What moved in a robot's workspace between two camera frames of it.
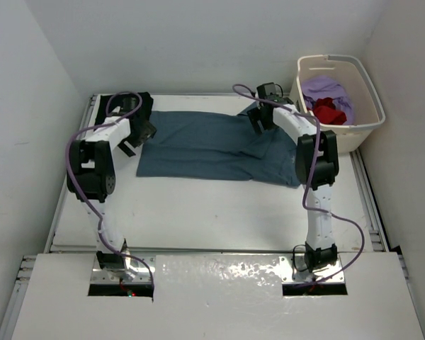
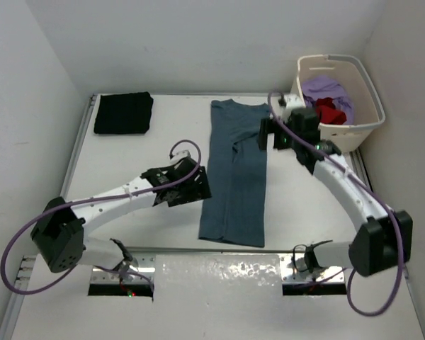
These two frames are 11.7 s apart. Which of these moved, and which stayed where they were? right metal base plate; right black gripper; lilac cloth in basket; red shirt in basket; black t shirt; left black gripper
Moved: left black gripper; right black gripper
Stayed: right metal base plate; black t shirt; lilac cloth in basket; red shirt in basket
